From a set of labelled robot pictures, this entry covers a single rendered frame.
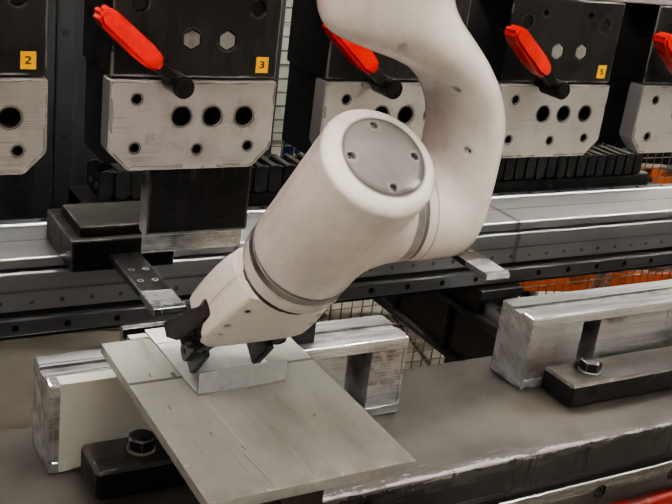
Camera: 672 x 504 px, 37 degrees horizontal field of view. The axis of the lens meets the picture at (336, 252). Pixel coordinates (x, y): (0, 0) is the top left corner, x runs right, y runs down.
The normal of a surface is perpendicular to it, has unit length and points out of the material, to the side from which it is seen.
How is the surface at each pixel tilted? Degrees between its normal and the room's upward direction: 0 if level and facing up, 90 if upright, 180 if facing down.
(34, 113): 90
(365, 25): 113
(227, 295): 90
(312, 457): 0
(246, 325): 130
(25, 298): 90
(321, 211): 107
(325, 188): 101
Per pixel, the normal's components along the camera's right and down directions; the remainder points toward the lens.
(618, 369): 0.12, -0.93
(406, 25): 0.23, 0.60
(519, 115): 0.48, 0.36
